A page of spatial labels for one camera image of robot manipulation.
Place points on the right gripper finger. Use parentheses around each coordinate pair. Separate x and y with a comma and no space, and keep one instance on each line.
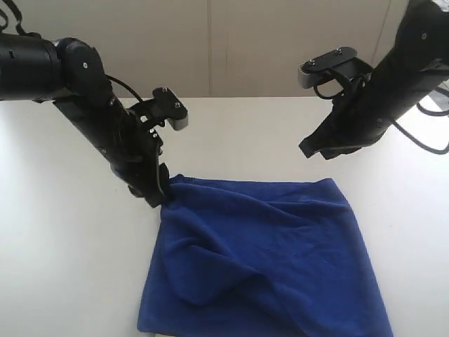
(329,153)
(315,143)

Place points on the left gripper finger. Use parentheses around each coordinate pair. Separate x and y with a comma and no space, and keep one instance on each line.
(164,183)

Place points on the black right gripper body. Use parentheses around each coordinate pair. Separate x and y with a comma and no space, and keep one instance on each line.
(359,113)

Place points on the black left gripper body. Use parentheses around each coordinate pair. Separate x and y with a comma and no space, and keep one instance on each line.
(140,147)

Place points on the blue microfiber towel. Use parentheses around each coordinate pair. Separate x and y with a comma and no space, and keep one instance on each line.
(243,258)

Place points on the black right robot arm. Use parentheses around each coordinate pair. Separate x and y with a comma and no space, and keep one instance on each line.
(417,61)

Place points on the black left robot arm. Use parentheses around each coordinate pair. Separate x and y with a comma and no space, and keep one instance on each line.
(70,74)

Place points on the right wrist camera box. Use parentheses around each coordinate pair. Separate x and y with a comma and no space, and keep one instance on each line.
(314,70)

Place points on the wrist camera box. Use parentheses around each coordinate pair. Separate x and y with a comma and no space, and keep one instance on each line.
(314,70)
(168,107)

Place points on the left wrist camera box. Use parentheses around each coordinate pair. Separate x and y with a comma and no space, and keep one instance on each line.
(168,107)

